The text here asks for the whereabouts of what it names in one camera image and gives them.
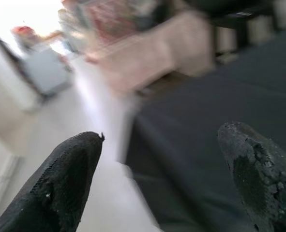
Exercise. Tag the black round stool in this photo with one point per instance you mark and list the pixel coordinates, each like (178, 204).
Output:
(242, 13)

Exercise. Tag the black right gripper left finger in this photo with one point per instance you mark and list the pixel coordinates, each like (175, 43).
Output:
(55, 188)

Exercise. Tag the red printed box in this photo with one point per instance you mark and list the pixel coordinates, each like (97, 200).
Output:
(109, 19)

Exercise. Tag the white plastic table leg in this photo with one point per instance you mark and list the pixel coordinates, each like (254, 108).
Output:
(113, 193)

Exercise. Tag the white chest freezer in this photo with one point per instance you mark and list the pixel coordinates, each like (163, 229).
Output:
(48, 70)

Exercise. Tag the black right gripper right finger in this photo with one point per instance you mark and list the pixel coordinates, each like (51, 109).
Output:
(261, 178)

